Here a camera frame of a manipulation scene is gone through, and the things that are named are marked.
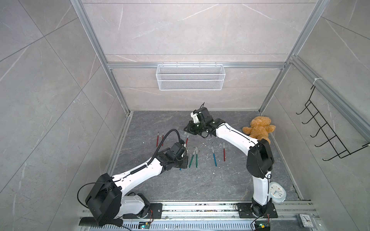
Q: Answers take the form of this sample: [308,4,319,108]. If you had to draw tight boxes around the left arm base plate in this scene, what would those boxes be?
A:
[122,203,163,219]

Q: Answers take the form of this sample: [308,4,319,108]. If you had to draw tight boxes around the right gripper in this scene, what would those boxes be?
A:
[184,122,206,136]

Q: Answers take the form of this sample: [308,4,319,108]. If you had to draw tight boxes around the brown teddy bear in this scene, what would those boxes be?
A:
[242,116,276,144]

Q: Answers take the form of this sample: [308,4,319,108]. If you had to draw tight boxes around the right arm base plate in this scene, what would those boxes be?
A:
[235,200,278,218]

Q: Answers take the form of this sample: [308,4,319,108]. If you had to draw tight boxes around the black wire hook rack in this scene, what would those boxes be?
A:
[295,86,370,162]

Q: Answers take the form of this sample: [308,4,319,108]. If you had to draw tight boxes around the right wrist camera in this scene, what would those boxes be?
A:
[190,110,201,124]

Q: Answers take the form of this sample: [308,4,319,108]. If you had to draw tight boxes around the aluminium mounting rail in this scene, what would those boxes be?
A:
[77,201,326,231]

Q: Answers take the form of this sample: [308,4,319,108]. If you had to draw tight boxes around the blue carving knife right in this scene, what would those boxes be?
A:
[212,147,217,167]

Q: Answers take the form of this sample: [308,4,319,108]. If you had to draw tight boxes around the white wire mesh basket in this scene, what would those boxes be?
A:
[156,64,225,90]

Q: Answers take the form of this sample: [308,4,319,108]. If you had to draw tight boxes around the small white clock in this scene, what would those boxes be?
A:
[297,214,315,229]

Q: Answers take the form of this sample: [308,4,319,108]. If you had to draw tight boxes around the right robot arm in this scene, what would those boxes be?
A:
[184,107,274,217]

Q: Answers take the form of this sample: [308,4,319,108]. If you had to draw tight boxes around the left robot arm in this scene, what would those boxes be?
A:
[80,138,188,227]

